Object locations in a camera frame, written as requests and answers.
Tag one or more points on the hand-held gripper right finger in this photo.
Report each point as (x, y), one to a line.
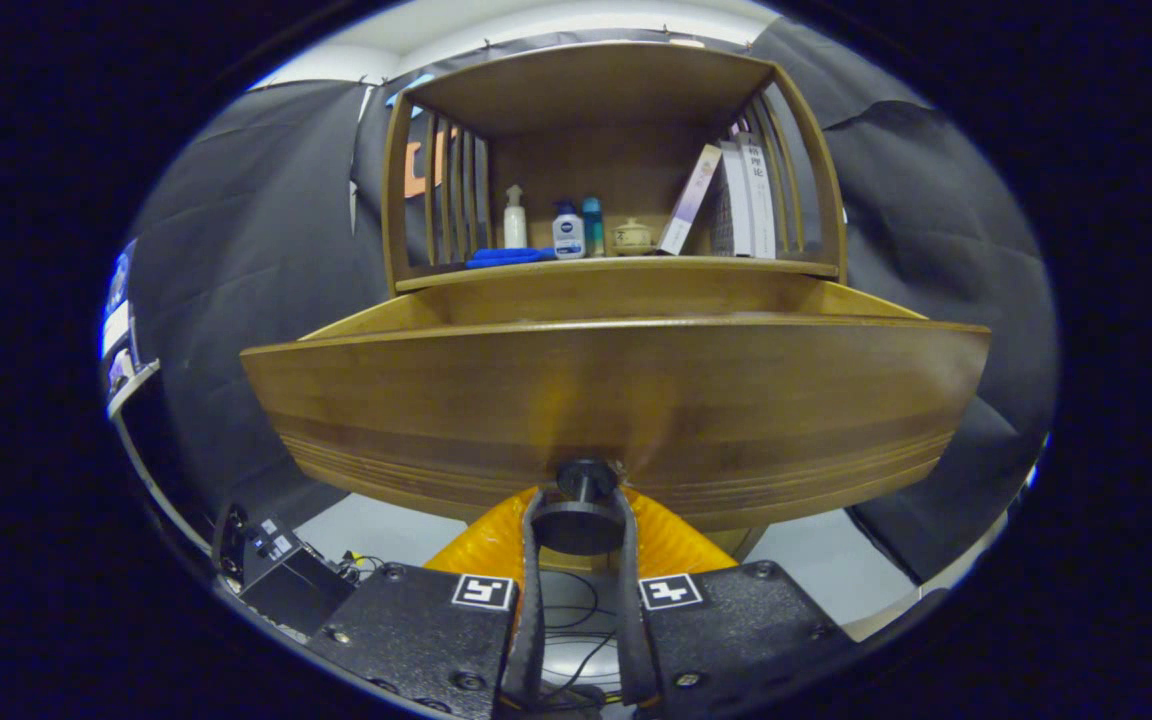
(636, 640)

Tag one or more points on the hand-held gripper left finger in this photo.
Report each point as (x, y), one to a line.
(532, 625)

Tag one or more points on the wooden countertop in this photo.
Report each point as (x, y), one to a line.
(616, 272)

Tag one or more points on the wooden cabinet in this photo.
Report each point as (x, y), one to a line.
(586, 100)

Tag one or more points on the black electronics box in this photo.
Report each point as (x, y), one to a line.
(281, 580)

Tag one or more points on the blue cloth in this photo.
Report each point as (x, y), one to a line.
(506, 258)

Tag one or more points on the white lotion bottle blue cap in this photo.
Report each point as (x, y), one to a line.
(568, 238)

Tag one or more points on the teal bottle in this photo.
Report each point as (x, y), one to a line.
(593, 230)

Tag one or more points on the lidded ceramic tea cup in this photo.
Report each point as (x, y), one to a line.
(632, 238)

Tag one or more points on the white pump bottle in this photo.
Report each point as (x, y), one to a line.
(515, 225)

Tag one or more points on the patterned dark book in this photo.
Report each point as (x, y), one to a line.
(723, 220)

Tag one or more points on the purple book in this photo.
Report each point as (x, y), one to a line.
(688, 205)

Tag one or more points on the white book black characters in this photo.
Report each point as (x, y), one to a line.
(761, 200)

